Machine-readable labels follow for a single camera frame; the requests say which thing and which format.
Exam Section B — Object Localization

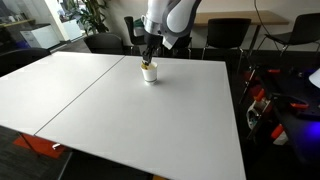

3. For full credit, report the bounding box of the black chair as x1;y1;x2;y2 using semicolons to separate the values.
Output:
123;16;148;56
201;17;253;73
83;32;126;56
158;33;194;59
256;12;320;58
0;47;52;78

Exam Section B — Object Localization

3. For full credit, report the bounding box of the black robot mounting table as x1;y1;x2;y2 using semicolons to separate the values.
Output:
266;66;320;164

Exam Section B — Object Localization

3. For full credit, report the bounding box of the white planter box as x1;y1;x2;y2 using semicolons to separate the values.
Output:
61;19;83;42

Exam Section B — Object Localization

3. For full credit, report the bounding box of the wooden wall shelf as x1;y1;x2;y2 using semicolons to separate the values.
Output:
0;18;36;29

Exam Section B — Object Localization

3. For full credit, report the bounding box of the orange floor mat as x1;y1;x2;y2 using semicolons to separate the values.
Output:
12;133;68;160

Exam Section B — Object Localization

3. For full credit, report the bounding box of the wooden table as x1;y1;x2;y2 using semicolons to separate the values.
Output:
191;10;290;59

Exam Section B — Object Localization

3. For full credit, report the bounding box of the black hanging cable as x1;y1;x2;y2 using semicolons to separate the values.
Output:
253;0;281;53

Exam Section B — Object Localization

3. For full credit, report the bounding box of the white paper cup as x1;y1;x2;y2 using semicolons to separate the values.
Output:
139;61;159;84

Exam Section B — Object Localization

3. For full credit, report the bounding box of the blue bin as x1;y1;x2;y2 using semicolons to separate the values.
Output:
14;39;31;50

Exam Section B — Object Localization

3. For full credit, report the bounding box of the bin with green bag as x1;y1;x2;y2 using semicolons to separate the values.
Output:
133;17;146;38

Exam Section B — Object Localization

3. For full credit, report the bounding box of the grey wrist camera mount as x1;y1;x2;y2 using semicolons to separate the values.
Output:
162;31;183;51

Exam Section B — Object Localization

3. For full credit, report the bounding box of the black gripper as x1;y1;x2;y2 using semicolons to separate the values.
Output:
141;33;164;68

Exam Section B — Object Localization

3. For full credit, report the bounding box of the green potted plant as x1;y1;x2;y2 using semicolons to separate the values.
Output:
58;0;113;36

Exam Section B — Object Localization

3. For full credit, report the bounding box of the white low cabinet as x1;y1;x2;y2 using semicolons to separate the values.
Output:
19;23;61;50

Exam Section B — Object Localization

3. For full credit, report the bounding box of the orange handled bar clamp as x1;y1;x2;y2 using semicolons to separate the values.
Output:
244;87;268;104
271;94;311;116
246;64;283;84
248;123;286;141

